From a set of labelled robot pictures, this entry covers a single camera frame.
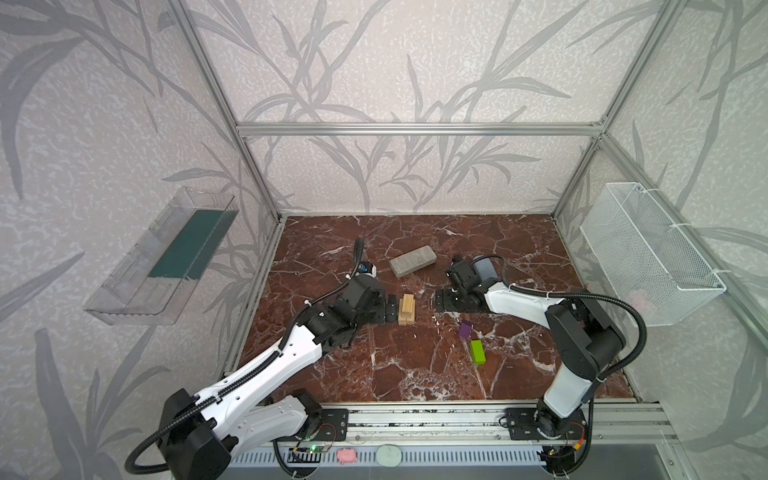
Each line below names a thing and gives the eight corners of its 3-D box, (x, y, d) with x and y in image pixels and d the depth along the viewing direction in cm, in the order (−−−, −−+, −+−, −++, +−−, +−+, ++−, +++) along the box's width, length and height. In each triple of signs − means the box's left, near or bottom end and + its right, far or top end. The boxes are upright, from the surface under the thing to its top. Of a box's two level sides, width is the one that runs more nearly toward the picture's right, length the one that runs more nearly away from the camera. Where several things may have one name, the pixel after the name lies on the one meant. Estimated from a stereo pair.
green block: (473, 364, 85) (475, 361, 83) (470, 343, 89) (472, 340, 87) (484, 364, 85) (486, 361, 83) (481, 343, 89) (483, 340, 87)
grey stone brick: (396, 278, 104) (395, 272, 101) (389, 266, 108) (389, 259, 105) (437, 262, 109) (438, 256, 106) (430, 250, 112) (430, 244, 109)
